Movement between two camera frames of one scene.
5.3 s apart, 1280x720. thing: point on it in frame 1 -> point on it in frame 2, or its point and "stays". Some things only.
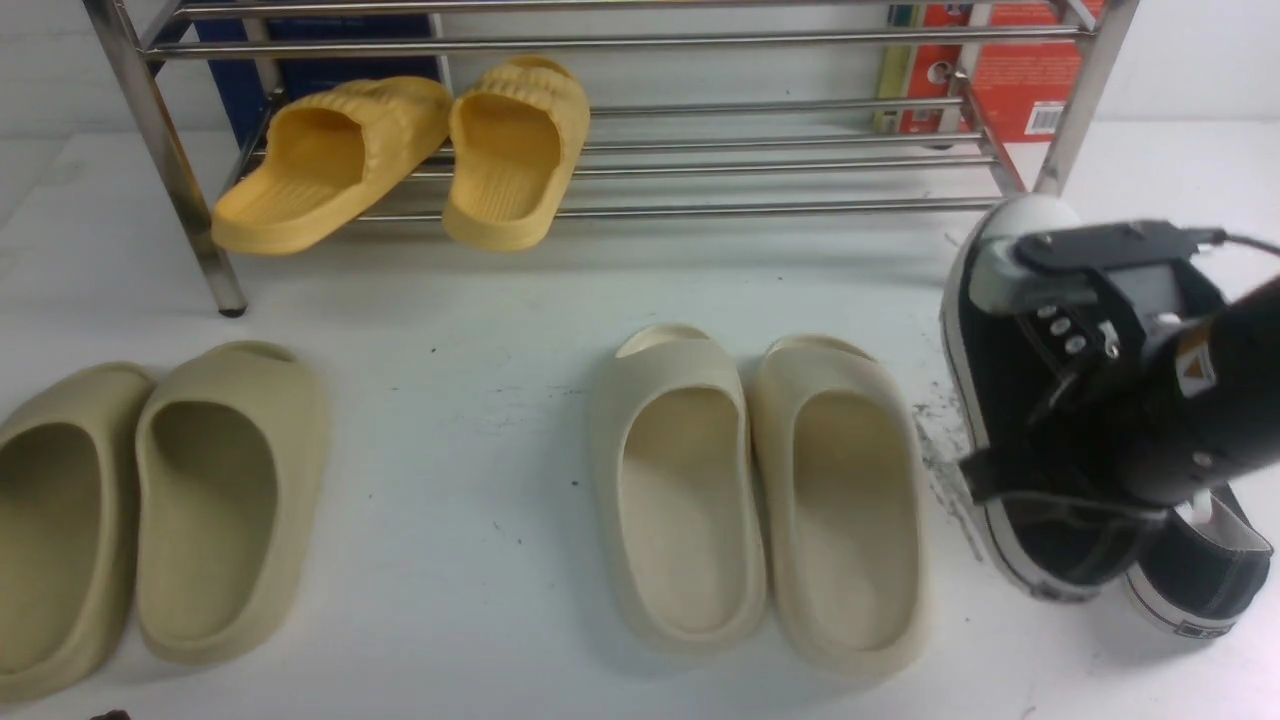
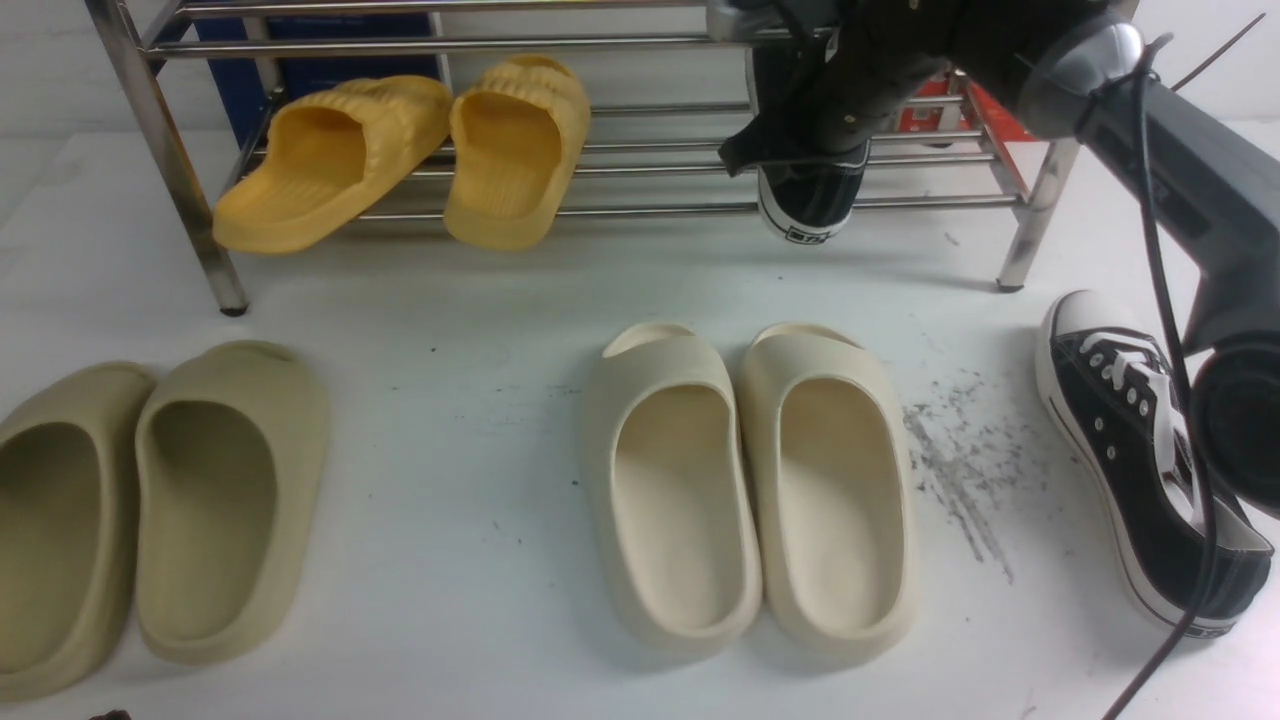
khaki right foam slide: (231, 457) stays
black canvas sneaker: (992, 375) -> (807, 203)
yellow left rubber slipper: (323, 154) stays
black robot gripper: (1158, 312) -> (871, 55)
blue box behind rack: (237, 83) stays
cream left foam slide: (677, 485) stays
